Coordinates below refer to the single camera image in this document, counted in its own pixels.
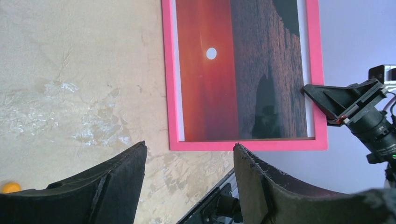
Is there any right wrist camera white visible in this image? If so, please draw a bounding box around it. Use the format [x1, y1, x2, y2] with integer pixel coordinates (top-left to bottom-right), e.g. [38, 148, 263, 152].
[368, 64, 396, 85]

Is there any pink photo frame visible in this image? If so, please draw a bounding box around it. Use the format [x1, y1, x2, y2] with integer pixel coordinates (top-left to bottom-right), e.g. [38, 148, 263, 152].
[161, 0, 328, 152]

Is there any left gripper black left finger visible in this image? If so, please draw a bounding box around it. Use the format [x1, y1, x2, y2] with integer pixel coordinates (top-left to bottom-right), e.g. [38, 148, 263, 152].
[0, 141, 148, 224]

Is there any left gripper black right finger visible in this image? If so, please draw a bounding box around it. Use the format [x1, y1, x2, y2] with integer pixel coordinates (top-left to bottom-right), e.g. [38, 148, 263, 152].
[233, 144, 396, 224]

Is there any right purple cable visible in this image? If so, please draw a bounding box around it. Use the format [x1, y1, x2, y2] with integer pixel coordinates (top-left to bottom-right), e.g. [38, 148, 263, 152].
[383, 94, 396, 117]

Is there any yellow screwdriver small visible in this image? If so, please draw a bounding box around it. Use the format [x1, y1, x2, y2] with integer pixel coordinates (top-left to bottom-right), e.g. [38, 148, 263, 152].
[0, 182, 21, 194]

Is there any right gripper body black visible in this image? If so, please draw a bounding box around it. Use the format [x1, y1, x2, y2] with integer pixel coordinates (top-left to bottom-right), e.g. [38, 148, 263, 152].
[343, 92, 396, 164]

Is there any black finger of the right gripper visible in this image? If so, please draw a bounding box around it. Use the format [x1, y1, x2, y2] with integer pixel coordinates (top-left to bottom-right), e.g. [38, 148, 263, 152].
[302, 79, 387, 126]

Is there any red sunset photo print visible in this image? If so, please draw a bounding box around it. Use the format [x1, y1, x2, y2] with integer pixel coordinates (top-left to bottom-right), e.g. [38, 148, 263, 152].
[171, 0, 314, 142]

